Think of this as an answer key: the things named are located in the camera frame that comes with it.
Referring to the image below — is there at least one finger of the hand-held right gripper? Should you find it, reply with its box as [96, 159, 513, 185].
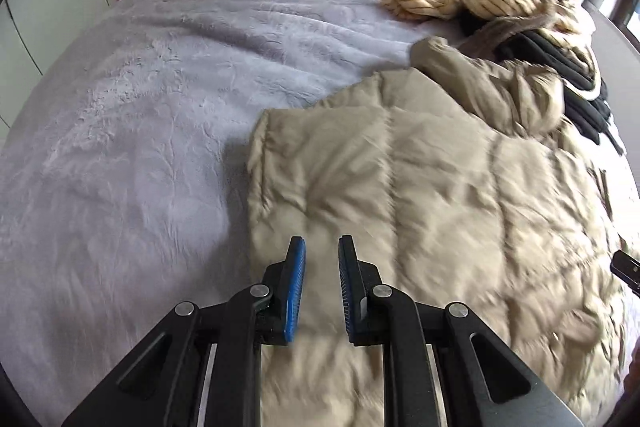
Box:
[611, 249, 640, 297]

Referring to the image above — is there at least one beige puffer jacket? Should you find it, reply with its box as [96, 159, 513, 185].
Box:
[246, 36, 636, 427]

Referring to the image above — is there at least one white wardrobe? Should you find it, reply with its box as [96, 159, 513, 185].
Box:
[0, 0, 117, 132]

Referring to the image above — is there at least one purple fluffy blanket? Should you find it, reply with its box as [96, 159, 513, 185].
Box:
[0, 0, 501, 427]

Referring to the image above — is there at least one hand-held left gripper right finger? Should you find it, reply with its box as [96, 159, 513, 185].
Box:
[338, 234, 586, 427]

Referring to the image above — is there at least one grey brown garment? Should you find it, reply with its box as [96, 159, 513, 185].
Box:
[462, 9, 558, 58]

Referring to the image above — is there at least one black garment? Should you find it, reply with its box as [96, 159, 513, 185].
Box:
[457, 14, 626, 156]

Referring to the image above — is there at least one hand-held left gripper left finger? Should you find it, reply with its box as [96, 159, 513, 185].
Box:
[60, 236, 307, 427]

